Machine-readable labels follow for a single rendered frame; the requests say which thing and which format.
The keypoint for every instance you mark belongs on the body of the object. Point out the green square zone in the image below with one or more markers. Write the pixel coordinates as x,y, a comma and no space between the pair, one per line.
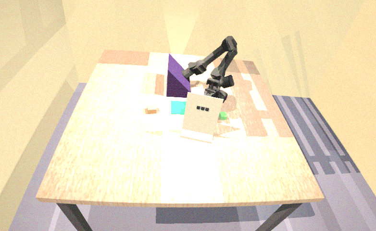
178,107

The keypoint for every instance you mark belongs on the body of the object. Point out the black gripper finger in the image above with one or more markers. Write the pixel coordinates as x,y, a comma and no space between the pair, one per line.
209,92

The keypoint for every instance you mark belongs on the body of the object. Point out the small green block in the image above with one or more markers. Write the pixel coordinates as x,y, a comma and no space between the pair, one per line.
223,116

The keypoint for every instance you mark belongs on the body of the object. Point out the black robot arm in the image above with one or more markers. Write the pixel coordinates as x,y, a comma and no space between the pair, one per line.
218,73

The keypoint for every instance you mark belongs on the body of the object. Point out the cream panel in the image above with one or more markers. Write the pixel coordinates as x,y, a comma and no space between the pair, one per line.
200,117

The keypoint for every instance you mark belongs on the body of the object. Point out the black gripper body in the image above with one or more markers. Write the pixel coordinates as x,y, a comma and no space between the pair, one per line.
213,84

